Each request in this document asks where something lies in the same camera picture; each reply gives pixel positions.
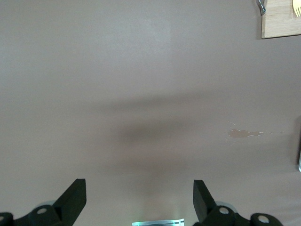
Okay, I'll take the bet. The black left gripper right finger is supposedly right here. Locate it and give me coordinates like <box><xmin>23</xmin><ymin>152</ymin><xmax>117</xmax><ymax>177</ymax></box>
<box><xmin>192</xmin><ymin>180</ymin><xmax>283</xmax><ymax>226</ymax></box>

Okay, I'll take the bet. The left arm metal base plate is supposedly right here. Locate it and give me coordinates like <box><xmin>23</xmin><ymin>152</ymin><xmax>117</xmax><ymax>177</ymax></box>
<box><xmin>131</xmin><ymin>218</ymin><xmax>185</xmax><ymax>226</ymax></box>

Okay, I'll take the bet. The brown table cover mat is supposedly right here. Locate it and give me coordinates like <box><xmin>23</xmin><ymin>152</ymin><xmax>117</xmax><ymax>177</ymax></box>
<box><xmin>0</xmin><ymin>0</ymin><xmax>301</xmax><ymax>226</ymax></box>

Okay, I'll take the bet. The brown sauce spill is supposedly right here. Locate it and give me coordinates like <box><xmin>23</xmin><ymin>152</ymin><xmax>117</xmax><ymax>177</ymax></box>
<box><xmin>227</xmin><ymin>120</ymin><xmax>284</xmax><ymax>145</ymax></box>

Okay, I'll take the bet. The wooden cutting board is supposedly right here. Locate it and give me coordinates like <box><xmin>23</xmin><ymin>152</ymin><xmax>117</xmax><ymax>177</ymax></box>
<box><xmin>256</xmin><ymin>0</ymin><xmax>301</xmax><ymax>40</ymax></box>

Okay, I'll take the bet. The yellow plastic fork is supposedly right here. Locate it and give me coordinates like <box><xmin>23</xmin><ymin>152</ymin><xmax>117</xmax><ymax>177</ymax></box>
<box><xmin>292</xmin><ymin>0</ymin><xmax>301</xmax><ymax>17</ymax></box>

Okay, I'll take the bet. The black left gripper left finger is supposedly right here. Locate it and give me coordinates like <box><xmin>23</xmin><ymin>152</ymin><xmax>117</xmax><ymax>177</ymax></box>
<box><xmin>0</xmin><ymin>178</ymin><xmax>87</xmax><ymax>226</ymax></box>

